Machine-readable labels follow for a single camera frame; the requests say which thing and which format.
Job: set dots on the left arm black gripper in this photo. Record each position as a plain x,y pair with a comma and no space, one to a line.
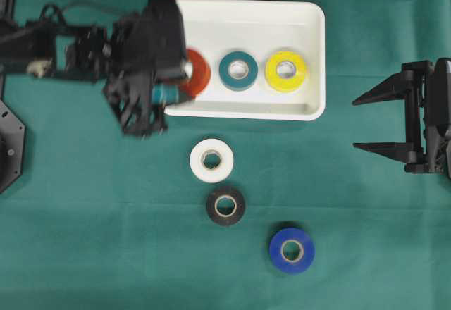
135,99

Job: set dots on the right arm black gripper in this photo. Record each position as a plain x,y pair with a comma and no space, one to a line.
428,147

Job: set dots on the red tape roll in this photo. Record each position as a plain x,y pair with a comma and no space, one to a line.
200,76

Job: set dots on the teal green tape roll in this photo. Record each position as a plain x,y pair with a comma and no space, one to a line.
238,70

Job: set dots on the yellow tape roll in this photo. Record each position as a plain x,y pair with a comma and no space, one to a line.
285,71

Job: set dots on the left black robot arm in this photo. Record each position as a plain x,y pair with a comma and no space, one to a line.
38,47

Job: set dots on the white tape roll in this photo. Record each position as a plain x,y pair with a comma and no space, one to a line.
211,160

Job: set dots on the black tape roll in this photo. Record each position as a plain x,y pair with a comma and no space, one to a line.
225,206

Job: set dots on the white plastic tray case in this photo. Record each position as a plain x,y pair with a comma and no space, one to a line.
215,28

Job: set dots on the blue tape roll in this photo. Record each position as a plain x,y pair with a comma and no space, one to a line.
291,250

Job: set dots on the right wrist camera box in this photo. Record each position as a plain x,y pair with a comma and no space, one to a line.
437,110

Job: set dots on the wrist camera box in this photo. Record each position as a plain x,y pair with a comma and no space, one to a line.
160,40
437,110

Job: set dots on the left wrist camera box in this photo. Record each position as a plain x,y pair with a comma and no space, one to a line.
160,40

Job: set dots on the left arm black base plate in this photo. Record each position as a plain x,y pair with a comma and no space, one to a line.
12,147

